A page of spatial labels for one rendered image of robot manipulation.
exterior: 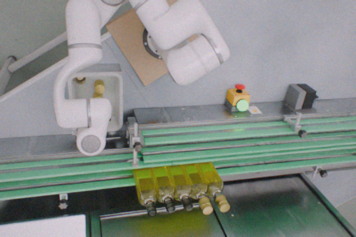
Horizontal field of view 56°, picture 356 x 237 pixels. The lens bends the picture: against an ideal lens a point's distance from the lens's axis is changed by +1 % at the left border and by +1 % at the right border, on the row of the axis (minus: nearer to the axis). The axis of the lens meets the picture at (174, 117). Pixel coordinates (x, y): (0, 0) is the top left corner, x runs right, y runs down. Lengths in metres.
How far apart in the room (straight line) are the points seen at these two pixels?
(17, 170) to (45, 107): 0.24
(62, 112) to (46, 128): 0.44
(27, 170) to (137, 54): 0.53
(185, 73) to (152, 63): 0.33
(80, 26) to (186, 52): 0.27
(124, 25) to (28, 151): 0.53
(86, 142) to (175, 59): 0.32
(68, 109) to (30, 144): 0.43
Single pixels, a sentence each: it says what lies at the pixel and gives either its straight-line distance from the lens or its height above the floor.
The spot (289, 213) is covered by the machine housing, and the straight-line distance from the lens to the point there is 1.40.
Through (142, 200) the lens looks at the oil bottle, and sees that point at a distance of 1.08.
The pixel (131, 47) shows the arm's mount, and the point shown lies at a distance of 1.14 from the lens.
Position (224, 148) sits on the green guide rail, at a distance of 1.25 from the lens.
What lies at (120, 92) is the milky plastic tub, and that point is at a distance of 1.13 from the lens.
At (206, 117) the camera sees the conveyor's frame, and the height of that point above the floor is 0.86.
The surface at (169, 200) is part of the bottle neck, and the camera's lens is 1.07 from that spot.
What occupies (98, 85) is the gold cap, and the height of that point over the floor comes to 0.81.
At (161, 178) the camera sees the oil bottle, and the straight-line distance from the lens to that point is 1.12.
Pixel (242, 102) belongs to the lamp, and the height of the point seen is 0.85.
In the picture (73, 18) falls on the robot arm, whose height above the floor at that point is 0.99.
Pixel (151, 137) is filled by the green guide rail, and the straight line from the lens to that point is 1.13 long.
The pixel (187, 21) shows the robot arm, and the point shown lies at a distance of 0.88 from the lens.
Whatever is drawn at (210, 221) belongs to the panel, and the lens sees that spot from 1.22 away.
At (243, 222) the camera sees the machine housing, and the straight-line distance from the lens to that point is 1.30.
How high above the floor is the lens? 1.85
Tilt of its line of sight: 56 degrees down
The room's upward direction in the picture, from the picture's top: 153 degrees clockwise
